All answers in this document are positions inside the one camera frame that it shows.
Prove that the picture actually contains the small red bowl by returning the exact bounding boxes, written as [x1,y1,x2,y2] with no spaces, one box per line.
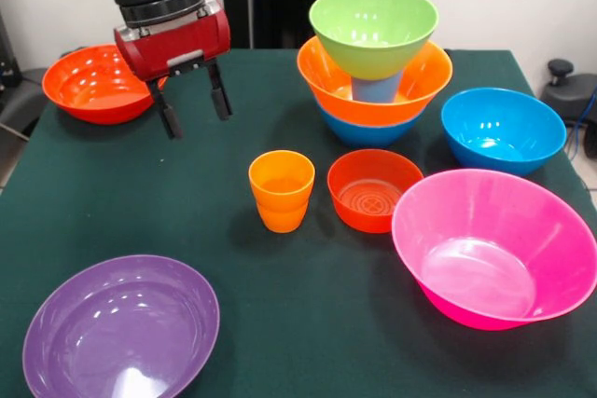
[326,148,424,234]

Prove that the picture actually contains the purple bowl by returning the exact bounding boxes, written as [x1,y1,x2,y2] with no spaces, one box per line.
[21,254,221,398]

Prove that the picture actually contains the large red-orange bowl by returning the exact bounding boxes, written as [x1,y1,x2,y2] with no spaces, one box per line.
[41,43,168,126]

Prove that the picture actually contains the black pedestal foot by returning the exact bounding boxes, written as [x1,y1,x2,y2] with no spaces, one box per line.
[0,66,52,147]
[539,59,597,128]

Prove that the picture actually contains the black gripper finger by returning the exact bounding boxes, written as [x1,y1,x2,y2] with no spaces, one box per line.
[145,76,184,140]
[204,58,233,121]

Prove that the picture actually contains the green bowl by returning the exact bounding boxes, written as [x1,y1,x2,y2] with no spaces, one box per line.
[308,0,439,81]

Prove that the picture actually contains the blue cone-shaped bowl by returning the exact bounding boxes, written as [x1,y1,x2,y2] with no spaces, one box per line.
[319,99,428,148]

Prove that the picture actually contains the blue cup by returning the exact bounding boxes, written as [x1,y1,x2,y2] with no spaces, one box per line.
[351,69,405,104]

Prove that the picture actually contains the pink bowl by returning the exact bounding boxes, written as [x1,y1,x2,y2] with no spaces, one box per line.
[390,168,597,331]

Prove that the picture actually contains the orange cup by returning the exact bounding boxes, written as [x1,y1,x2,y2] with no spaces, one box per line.
[248,149,316,213]
[256,199,309,234]

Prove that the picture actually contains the blue round bowl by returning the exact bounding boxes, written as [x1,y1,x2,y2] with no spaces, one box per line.
[440,87,568,177]

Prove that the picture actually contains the black equipment box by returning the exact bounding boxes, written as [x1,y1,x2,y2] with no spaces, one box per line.
[0,13,21,89]

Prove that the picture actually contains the dark green table cloth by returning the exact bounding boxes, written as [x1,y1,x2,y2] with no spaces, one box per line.
[0,47,597,398]

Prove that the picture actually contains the large orange bowl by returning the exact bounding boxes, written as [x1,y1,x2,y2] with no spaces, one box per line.
[297,35,453,128]

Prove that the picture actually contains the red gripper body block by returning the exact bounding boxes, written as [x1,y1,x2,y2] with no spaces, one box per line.
[114,0,232,83]

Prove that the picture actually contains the blue cable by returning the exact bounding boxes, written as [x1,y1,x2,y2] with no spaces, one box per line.
[565,89,597,159]

